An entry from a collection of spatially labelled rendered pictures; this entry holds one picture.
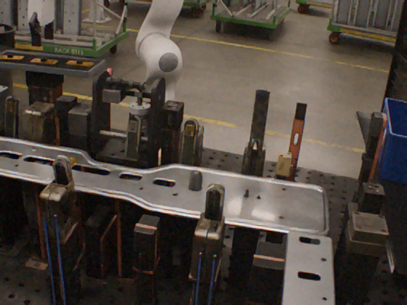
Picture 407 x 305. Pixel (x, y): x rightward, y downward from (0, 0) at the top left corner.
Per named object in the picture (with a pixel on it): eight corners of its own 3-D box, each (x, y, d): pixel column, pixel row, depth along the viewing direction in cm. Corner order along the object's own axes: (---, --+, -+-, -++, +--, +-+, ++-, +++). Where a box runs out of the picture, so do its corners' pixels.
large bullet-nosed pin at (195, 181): (187, 194, 119) (188, 171, 116) (189, 189, 122) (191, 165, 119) (199, 197, 118) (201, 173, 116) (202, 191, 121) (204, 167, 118)
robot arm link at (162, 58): (168, 91, 180) (168, 28, 169) (187, 111, 165) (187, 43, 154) (136, 96, 176) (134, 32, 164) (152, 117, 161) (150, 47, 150)
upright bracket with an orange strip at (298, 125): (267, 261, 143) (296, 102, 121) (268, 258, 144) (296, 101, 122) (277, 263, 142) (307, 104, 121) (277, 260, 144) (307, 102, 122)
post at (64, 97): (62, 214, 156) (55, 98, 138) (68, 206, 160) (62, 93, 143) (75, 217, 155) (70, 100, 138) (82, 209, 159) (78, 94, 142)
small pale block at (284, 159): (258, 268, 139) (277, 156, 124) (259, 261, 143) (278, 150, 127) (270, 270, 139) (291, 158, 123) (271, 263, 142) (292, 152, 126)
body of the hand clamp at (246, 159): (228, 258, 143) (243, 152, 128) (232, 245, 149) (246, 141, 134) (248, 261, 142) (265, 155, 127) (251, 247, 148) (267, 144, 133)
